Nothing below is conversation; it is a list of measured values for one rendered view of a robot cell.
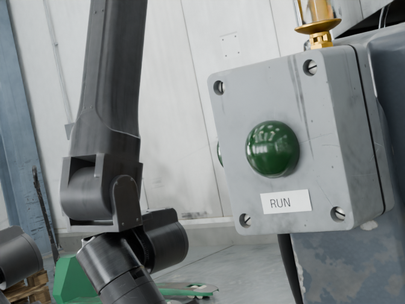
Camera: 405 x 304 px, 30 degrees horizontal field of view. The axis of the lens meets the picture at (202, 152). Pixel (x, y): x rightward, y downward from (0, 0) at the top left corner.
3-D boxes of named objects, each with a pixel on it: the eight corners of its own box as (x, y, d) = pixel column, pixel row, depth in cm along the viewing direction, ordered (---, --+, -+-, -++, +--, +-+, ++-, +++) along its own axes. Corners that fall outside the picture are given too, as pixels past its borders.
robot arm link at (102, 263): (61, 256, 81) (87, 227, 77) (108, 240, 86) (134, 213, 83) (93, 310, 79) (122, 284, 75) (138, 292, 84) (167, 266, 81)
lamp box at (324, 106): (235, 236, 42) (204, 75, 41) (281, 217, 45) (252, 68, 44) (355, 230, 37) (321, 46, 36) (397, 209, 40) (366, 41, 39)
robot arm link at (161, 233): (55, 181, 81) (111, 177, 76) (129, 164, 90) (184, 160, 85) (72, 290, 82) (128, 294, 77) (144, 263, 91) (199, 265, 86)
